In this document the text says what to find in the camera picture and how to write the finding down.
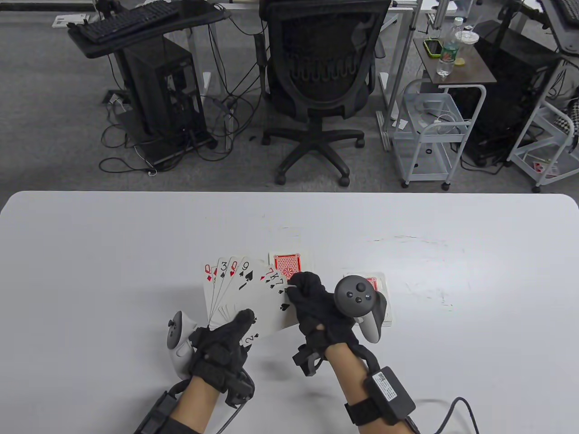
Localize person's right forearm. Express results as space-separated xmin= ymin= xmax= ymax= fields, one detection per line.
xmin=326 ymin=344 xmax=414 ymax=434

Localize white and black VR controller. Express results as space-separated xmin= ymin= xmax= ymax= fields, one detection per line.
xmin=167 ymin=311 xmax=199 ymax=379
xmin=334 ymin=276 xmax=389 ymax=344

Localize thick black cable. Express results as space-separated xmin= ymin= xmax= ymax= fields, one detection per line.
xmin=407 ymin=397 xmax=480 ymax=434

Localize black strapped wrist sensor box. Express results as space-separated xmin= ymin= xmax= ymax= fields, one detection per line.
xmin=345 ymin=366 xmax=417 ymax=426
xmin=135 ymin=391 xmax=181 ymax=434

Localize person's right hand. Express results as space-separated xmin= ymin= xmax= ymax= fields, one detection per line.
xmin=286 ymin=271 xmax=362 ymax=349

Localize white desk leg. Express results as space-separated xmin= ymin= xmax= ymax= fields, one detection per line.
xmin=186 ymin=25 xmax=213 ymax=98
xmin=376 ymin=0 xmax=423 ymax=152

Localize red and white card packet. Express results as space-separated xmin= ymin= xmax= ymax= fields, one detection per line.
xmin=530 ymin=159 xmax=560 ymax=179

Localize clear plastic cup with lid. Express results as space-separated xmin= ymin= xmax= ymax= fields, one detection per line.
xmin=454 ymin=27 xmax=481 ymax=55

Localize thin black cable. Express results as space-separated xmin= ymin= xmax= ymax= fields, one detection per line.
xmin=219 ymin=389 xmax=255 ymax=434

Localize black hanging power brick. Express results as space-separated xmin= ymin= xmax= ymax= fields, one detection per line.
xmin=253 ymin=33 xmax=268 ymax=98

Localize person's left hand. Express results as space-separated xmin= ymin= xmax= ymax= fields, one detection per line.
xmin=189 ymin=309 xmax=257 ymax=394

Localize dealt red-backed cards pile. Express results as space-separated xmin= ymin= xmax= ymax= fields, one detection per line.
xmin=202 ymin=257 xmax=304 ymax=353
xmin=344 ymin=272 xmax=393 ymax=327
xmin=269 ymin=252 xmax=313 ymax=277

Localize person's left forearm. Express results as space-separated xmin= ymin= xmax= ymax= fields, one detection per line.
xmin=170 ymin=375 xmax=224 ymax=434

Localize black computer tower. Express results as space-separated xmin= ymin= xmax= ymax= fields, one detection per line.
xmin=452 ymin=20 xmax=566 ymax=168
xmin=119 ymin=35 xmax=217 ymax=165

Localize white charger cable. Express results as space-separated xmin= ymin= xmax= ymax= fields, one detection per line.
xmin=418 ymin=100 xmax=469 ymax=135

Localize black keyboard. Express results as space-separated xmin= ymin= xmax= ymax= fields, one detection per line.
xmin=554 ymin=0 xmax=579 ymax=25
xmin=74 ymin=0 xmax=181 ymax=43

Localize white rolling wire cart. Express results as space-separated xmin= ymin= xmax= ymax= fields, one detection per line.
xmin=391 ymin=79 xmax=475 ymax=190
xmin=507 ymin=59 xmax=579 ymax=193

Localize black mesh office chair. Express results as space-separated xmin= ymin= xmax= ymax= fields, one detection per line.
xmin=259 ymin=0 xmax=393 ymax=187

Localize brown side table white frame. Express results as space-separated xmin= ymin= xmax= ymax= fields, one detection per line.
xmin=413 ymin=33 xmax=497 ymax=170

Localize clear bottle green label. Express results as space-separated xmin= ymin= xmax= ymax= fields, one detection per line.
xmin=436 ymin=17 xmax=465 ymax=77

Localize black white checkered cloth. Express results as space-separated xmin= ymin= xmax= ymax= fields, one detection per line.
xmin=554 ymin=97 xmax=579 ymax=136

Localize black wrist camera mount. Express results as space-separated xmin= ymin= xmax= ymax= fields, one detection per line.
xmin=293 ymin=344 xmax=326 ymax=377
xmin=224 ymin=377 xmax=255 ymax=407

